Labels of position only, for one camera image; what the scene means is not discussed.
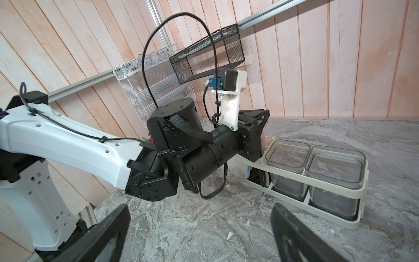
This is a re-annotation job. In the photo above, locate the black wire mesh basket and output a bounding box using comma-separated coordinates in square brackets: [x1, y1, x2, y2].
[170, 24, 245, 84]

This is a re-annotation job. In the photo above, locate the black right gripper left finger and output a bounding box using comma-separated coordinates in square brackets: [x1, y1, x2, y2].
[53, 204, 131, 262]

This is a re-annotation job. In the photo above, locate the white wire mesh shelf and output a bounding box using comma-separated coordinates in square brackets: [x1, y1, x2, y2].
[112, 44, 196, 127]

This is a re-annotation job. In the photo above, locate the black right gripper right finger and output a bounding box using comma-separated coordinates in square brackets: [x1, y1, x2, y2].
[270, 203, 347, 262]

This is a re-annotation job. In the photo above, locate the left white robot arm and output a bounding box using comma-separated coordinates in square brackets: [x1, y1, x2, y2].
[1, 91, 270, 262]

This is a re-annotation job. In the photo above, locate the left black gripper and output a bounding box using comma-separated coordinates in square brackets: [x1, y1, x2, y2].
[237, 109, 270, 163]

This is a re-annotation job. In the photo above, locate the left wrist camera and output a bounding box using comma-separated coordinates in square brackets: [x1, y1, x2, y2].
[206, 67, 247, 132]

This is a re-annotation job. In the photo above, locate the pink toothbrush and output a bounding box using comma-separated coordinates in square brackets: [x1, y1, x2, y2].
[261, 132, 266, 146]

